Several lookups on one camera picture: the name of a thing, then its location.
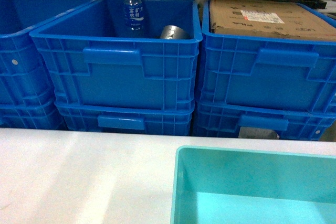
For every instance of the brown cardboard box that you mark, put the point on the brown cardboard box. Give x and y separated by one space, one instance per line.
267 19

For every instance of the blue crate centre bottom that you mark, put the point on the blue crate centre bottom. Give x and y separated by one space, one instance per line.
113 112

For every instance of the blue crate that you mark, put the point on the blue crate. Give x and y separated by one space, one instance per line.
272 73
41 117
88 51
113 112
213 120
25 81

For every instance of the blue crate right bottom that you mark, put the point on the blue crate right bottom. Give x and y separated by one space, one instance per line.
213 120

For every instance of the grey tape roll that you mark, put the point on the grey tape roll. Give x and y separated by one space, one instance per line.
173 32

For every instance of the blue crate centre top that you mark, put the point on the blue crate centre top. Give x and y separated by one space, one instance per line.
88 51

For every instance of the clear water bottle blue label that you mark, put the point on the clear water bottle blue label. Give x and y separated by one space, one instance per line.
134 18

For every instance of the teal plastic bin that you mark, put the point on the teal plastic bin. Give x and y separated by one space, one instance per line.
220 185

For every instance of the blue crate right top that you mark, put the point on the blue crate right top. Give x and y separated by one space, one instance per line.
272 73

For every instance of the blue crate left bottom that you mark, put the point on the blue crate left bottom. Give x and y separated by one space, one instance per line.
41 117

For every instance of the blue crate left top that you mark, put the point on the blue crate left top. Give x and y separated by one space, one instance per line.
25 81

